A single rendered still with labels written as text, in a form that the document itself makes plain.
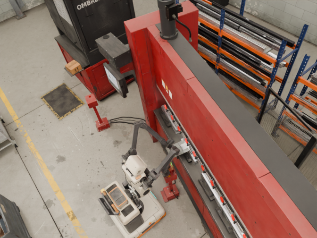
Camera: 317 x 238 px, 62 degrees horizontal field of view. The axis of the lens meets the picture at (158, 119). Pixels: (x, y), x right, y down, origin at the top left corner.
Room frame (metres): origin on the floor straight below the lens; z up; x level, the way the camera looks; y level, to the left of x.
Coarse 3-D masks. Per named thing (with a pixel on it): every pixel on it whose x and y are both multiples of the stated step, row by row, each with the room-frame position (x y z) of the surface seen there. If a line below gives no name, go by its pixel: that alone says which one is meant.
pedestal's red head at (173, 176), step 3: (171, 162) 1.68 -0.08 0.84; (171, 165) 1.67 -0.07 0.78; (171, 168) 1.63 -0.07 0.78; (174, 168) 1.59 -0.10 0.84; (171, 171) 1.60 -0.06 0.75; (171, 174) 1.56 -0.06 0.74; (174, 174) 1.57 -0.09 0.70; (165, 177) 1.55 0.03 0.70; (168, 177) 1.50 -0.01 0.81; (171, 177) 1.50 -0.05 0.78; (174, 177) 1.51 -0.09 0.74; (165, 180) 1.51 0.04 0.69; (168, 180) 1.49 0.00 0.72; (171, 180) 1.50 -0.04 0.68
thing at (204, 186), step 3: (201, 183) 1.30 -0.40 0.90; (204, 183) 1.30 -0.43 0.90; (204, 186) 1.26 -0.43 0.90; (207, 186) 1.26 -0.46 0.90; (204, 189) 1.22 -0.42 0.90; (207, 189) 1.21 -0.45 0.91; (207, 192) 1.18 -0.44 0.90; (210, 192) 1.17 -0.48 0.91; (210, 198) 1.10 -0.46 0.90; (213, 198) 1.09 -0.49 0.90
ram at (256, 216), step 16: (160, 64) 2.37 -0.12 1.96; (160, 80) 2.44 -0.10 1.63; (176, 80) 1.95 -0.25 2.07; (176, 96) 1.98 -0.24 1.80; (176, 112) 2.01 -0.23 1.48; (192, 112) 1.62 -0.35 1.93; (192, 128) 1.61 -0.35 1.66; (208, 128) 1.33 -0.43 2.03; (208, 144) 1.31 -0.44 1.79; (224, 144) 1.09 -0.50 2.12; (208, 160) 1.28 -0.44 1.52; (224, 160) 1.06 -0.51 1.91; (224, 176) 1.01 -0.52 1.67; (240, 176) 0.85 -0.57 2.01; (224, 192) 0.97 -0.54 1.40; (240, 192) 0.80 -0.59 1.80; (256, 192) 0.67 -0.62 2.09; (240, 208) 0.74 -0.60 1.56; (256, 208) 0.62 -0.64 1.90; (256, 224) 0.55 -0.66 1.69; (272, 224) 0.46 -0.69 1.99
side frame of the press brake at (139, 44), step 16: (144, 16) 2.85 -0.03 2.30; (192, 16) 2.79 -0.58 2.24; (128, 32) 2.68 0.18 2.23; (144, 32) 2.61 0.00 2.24; (192, 32) 2.79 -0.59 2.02; (144, 48) 2.61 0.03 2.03; (144, 64) 2.60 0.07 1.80; (144, 80) 2.58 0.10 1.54; (144, 96) 2.57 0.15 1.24; (160, 96) 2.64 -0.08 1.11; (144, 112) 2.75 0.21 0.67
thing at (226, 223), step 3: (219, 207) 0.98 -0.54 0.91; (216, 210) 0.96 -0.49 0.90; (219, 213) 0.91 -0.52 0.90; (222, 213) 0.91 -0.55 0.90; (219, 216) 0.89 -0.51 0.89; (222, 216) 0.88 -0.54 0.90; (222, 219) 0.85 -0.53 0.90; (225, 219) 0.84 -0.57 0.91; (225, 222) 0.81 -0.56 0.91; (228, 222) 0.80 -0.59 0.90; (225, 225) 0.78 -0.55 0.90; (228, 225) 0.77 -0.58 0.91; (231, 228) 0.74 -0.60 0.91; (228, 231) 0.71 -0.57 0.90; (231, 231) 0.71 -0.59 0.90
